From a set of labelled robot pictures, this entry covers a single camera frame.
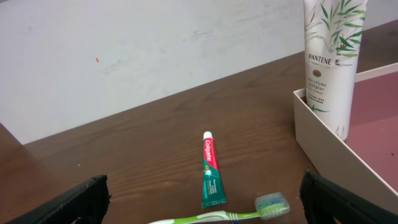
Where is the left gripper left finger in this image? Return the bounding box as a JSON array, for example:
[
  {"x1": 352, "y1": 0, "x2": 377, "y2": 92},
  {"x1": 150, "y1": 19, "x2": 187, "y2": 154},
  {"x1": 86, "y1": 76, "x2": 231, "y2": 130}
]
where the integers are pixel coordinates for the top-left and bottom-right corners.
[{"x1": 7, "y1": 175, "x2": 111, "y2": 224}]

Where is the red green toothpaste tube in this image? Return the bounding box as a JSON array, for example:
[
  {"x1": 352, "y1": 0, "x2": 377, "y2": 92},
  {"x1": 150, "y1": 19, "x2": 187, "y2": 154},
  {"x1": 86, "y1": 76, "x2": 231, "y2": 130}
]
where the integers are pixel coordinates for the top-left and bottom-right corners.
[{"x1": 201, "y1": 131, "x2": 227, "y2": 208}]

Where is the white Pantene tube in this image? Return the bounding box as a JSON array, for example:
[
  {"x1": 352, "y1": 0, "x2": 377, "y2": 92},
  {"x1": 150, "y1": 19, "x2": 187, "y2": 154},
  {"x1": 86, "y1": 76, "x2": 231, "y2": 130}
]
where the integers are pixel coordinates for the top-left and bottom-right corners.
[{"x1": 303, "y1": 0, "x2": 368, "y2": 140}]

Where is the green white toothbrush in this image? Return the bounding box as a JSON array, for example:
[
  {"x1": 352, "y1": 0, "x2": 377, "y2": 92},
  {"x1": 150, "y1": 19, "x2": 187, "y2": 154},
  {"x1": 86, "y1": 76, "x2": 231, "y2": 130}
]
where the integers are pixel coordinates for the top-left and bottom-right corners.
[{"x1": 149, "y1": 192, "x2": 290, "y2": 224}]

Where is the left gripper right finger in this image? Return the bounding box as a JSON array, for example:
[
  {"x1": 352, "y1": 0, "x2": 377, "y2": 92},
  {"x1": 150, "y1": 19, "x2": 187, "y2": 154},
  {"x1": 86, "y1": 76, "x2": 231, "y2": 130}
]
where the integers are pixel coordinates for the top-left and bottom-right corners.
[{"x1": 300, "y1": 171, "x2": 397, "y2": 224}]

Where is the white box with pink interior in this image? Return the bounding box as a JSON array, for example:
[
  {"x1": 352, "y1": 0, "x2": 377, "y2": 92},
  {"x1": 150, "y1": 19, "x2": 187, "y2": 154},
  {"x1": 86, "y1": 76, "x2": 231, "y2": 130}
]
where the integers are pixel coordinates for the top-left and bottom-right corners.
[{"x1": 294, "y1": 63, "x2": 397, "y2": 213}]

